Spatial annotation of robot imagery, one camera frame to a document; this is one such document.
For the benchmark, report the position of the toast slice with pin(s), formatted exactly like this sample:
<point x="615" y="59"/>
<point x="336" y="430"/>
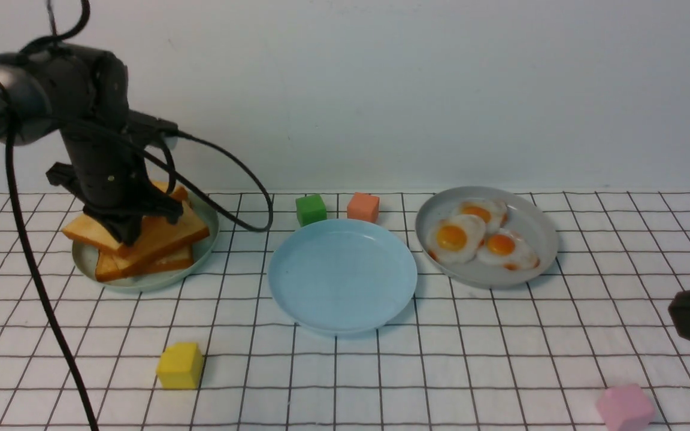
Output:
<point x="111" y="268"/>
<point x="158" y="237"/>
<point x="178" y="260"/>

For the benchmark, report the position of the yellow foam cube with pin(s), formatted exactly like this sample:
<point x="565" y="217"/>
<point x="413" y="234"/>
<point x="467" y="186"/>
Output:
<point x="180" y="366"/>

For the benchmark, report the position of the pale green bread plate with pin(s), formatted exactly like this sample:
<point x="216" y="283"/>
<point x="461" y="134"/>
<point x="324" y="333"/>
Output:
<point x="85" y="258"/>

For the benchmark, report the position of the green foam cube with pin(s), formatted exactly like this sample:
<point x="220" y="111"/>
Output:
<point x="310" y="209"/>

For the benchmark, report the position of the grey egg plate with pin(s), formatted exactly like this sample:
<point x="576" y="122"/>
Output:
<point x="524" y="218"/>

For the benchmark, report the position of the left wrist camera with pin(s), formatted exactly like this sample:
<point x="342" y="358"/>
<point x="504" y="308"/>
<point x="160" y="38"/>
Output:
<point x="146" y="130"/>

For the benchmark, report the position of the pink foam cube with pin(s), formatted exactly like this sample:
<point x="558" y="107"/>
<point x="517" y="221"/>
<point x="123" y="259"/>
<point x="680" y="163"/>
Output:
<point x="625" y="407"/>

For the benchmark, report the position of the light blue centre plate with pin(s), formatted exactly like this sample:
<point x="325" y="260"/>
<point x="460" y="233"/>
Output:
<point x="342" y="276"/>

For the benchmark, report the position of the orange foam cube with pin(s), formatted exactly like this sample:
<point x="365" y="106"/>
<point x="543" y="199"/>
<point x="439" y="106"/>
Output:
<point x="364" y="207"/>

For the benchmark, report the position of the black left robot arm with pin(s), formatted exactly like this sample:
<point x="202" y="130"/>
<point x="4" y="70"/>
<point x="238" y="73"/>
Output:
<point x="82" y="93"/>

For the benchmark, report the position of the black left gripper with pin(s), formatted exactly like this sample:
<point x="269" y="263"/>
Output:
<point x="110" y="179"/>

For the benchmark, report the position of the white checkered tablecloth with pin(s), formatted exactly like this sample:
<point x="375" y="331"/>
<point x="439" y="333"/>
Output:
<point x="535" y="357"/>

